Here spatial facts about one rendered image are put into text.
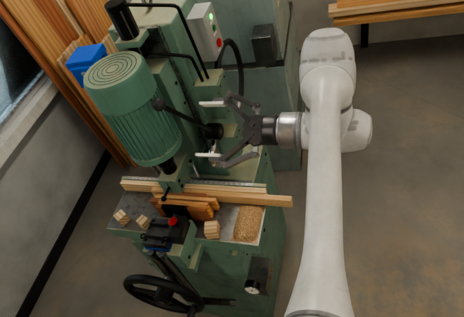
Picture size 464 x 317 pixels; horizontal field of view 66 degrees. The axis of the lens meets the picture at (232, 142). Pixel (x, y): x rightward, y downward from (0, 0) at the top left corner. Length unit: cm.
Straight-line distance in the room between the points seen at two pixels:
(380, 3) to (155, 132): 216
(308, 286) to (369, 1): 250
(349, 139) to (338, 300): 40
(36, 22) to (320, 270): 224
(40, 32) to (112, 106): 158
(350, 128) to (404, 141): 187
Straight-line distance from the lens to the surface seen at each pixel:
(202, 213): 127
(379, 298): 210
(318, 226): 60
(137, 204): 148
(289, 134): 84
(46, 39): 254
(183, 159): 129
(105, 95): 96
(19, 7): 246
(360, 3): 286
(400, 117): 284
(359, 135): 82
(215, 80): 117
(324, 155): 62
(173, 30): 110
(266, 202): 127
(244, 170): 153
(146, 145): 107
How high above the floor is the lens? 197
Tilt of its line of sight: 45 degrees down
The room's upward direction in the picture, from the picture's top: 19 degrees counter-clockwise
